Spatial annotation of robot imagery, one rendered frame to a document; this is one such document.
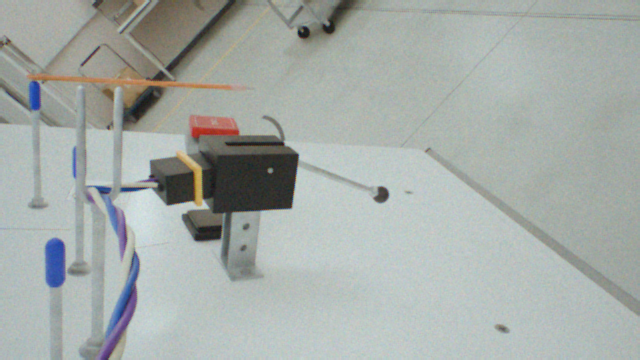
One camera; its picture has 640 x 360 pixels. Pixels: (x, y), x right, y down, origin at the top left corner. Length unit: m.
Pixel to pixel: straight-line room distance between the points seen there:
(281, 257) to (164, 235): 0.09
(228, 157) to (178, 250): 0.10
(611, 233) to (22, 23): 7.76
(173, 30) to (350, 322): 8.31
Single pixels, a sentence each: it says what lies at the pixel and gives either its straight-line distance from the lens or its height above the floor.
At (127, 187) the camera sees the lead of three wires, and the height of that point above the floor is 1.19.
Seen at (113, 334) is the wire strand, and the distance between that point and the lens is 0.19.
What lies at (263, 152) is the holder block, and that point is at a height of 1.14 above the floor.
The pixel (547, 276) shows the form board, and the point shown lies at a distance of 0.51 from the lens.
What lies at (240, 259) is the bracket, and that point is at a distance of 0.42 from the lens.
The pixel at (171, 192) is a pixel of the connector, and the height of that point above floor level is 1.17.
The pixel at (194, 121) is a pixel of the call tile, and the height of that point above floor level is 1.12.
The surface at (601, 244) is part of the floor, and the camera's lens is 1.75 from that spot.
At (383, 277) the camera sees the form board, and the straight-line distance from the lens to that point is 0.44.
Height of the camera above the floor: 1.27
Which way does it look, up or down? 26 degrees down
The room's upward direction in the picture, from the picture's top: 47 degrees counter-clockwise
